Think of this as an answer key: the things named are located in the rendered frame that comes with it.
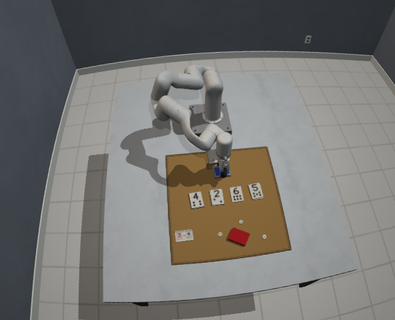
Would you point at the brown flat mat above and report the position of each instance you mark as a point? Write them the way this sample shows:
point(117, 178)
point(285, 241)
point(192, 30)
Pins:
point(192, 173)

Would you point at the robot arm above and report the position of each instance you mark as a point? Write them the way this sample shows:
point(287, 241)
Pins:
point(170, 108)

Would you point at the red flat square block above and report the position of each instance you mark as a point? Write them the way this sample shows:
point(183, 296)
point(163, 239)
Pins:
point(238, 236)

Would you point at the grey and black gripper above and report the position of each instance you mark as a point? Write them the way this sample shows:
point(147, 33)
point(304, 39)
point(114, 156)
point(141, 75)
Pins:
point(224, 165)

